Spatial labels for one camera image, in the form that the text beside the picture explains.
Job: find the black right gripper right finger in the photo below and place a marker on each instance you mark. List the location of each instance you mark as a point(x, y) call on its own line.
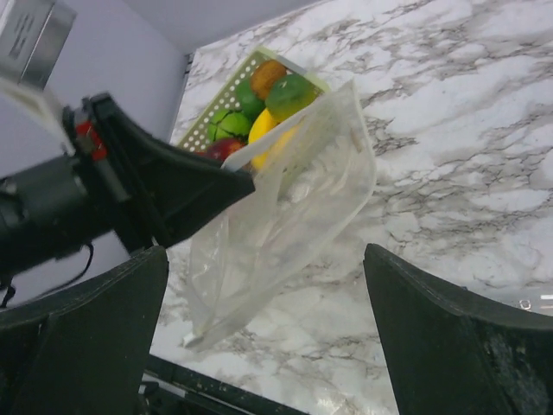
point(451, 351)

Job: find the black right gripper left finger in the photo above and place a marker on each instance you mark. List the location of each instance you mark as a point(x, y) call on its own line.
point(83, 350)

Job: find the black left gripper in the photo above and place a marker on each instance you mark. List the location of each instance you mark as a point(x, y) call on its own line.
point(115, 177)

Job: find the dark red toy apple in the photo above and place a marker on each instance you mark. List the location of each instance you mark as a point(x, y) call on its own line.
point(220, 150)

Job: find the green toy watermelon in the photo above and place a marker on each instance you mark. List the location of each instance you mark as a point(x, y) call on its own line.
point(228, 123)

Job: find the clear zip top bag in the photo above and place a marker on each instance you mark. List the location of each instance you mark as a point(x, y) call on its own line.
point(319, 172)

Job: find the pale green perforated basket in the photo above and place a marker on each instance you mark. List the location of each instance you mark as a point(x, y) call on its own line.
point(195, 138)

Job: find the green toy lime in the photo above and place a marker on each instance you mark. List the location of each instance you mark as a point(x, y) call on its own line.
point(251, 105)

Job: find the green bell pepper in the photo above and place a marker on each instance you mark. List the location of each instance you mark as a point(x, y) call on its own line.
point(289, 95)

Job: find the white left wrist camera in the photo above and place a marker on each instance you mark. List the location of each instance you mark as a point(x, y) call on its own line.
point(33, 34)

